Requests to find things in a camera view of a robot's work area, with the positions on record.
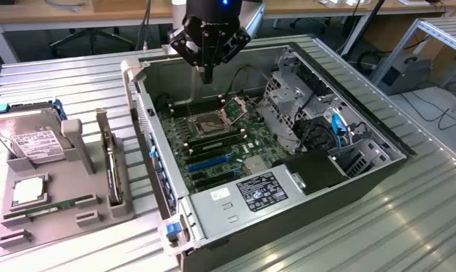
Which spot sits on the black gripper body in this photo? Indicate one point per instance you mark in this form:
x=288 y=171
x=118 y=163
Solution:
x=213 y=14

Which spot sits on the green graphics card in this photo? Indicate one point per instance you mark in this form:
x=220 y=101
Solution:
x=114 y=181

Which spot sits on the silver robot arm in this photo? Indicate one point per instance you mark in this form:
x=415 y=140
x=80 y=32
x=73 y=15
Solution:
x=256 y=20

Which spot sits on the thin metal locking lever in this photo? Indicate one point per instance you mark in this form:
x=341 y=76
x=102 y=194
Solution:
x=189 y=107

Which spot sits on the silver socket cover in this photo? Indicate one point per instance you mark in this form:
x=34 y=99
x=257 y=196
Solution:
x=236 y=109

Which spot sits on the silver metal drive cage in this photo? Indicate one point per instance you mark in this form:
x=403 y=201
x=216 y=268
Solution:
x=285 y=93

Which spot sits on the CPU socket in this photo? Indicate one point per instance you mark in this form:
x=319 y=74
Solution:
x=211 y=124

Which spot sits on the brown cardboard box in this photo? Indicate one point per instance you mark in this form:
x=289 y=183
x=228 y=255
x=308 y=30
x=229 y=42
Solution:
x=118 y=5

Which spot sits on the wooden top desk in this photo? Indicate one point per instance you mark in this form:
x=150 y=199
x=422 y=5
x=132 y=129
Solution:
x=42 y=15
x=311 y=10

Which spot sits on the black office chair base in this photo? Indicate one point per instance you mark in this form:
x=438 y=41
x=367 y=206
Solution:
x=92 y=37

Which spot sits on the green motherboard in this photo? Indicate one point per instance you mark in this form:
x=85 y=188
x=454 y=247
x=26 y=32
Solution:
x=253 y=141

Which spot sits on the black expansion slot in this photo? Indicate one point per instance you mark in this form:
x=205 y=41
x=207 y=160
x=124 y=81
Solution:
x=205 y=158
x=213 y=177
x=217 y=183

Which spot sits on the blue expansion slot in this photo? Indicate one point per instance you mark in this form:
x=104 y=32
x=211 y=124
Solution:
x=209 y=166

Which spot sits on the blue plastic disk carrier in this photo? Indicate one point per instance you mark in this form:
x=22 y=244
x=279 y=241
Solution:
x=60 y=109

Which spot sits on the silver chipset heatsink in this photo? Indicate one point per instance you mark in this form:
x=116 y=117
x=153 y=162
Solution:
x=255 y=165

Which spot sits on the grey equipment box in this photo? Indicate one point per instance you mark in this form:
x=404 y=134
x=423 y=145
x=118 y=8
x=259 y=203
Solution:
x=406 y=75

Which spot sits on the black plastic shroud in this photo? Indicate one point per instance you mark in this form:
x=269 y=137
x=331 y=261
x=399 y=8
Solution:
x=311 y=173

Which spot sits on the silver hard disk drive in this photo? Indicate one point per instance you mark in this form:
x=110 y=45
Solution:
x=27 y=133

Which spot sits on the silver perforated disk bay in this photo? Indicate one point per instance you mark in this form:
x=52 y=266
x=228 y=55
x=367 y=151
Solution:
x=359 y=165

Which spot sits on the grey parts rack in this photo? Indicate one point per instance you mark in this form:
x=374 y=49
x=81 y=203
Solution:
x=62 y=181

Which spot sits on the grey power supply unit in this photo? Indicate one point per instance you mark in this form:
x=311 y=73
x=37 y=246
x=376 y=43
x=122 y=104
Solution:
x=221 y=215

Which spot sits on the blue case latch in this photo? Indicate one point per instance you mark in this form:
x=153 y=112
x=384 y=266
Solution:
x=173 y=229

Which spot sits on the silver CPU chip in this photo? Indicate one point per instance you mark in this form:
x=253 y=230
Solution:
x=27 y=191

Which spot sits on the green RAM stick white label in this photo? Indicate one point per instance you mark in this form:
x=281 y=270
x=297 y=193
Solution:
x=46 y=210

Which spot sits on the open black PC case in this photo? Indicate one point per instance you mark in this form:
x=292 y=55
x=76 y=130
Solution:
x=288 y=241

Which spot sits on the aluminium frame table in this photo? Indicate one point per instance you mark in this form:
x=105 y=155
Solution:
x=446 y=29

